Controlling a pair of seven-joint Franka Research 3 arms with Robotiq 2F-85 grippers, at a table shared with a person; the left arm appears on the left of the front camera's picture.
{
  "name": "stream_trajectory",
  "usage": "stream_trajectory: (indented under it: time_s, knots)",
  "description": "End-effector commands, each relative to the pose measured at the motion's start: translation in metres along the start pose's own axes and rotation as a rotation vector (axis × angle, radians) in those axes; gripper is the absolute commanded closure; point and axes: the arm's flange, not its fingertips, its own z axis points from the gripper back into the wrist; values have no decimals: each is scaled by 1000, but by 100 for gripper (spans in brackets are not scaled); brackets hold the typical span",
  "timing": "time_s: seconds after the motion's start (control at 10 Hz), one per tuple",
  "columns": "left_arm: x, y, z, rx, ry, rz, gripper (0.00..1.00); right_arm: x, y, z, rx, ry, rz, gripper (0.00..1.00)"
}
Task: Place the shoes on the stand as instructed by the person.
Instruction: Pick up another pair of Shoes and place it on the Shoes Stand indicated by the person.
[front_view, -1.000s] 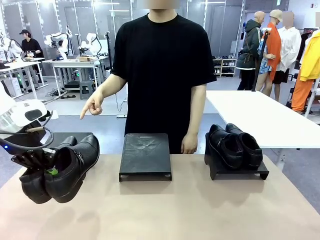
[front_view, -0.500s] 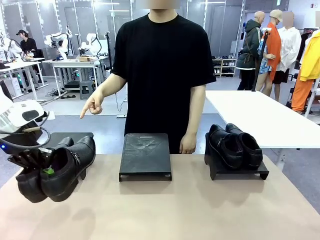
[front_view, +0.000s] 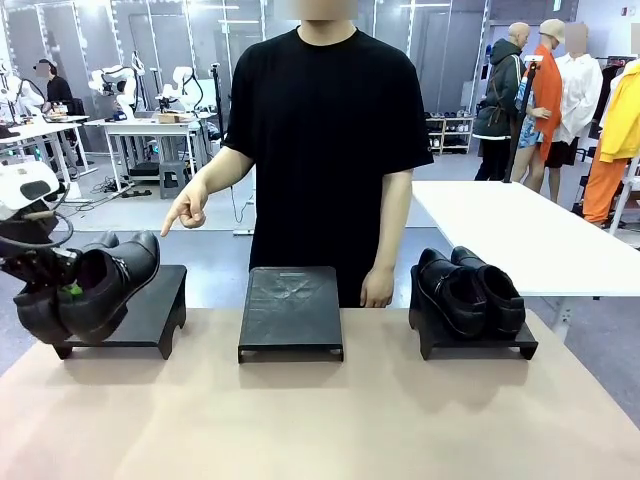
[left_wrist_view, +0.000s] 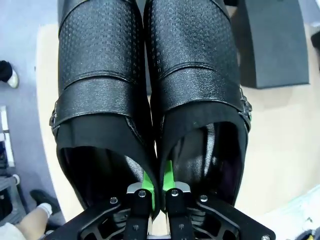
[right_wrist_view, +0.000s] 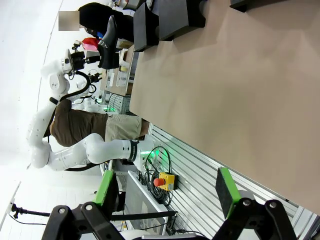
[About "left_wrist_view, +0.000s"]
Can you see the black storage rack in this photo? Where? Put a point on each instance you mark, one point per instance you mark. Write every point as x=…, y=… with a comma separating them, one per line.
x=8, y=197

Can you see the white shelf frame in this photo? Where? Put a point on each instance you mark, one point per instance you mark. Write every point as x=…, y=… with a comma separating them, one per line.
x=6, y=135

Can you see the black perforated leather buckle shoe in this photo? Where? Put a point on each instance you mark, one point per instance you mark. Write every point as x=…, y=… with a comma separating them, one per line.
x=100, y=62
x=195, y=55

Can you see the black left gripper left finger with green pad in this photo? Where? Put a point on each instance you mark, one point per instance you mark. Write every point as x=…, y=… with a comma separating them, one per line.
x=137, y=212

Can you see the dark grey shoe stand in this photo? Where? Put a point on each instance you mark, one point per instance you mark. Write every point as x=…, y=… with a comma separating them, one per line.
x=277, y=45

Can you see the bystander foot in white shoe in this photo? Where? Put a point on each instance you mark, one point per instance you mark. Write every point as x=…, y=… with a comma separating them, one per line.
x=8, y=73

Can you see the white crumpled plastic sheet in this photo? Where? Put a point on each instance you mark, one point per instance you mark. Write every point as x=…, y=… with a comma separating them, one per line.
x=297, y=212

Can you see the bare leg with white sock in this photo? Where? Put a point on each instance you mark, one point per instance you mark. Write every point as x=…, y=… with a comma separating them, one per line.
x=35, y=217

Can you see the black sneaker on foot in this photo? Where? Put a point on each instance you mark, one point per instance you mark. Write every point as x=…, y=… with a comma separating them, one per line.
x=41, y=197

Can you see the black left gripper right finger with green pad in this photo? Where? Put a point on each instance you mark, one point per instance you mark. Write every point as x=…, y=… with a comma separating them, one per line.
x=180, y=212

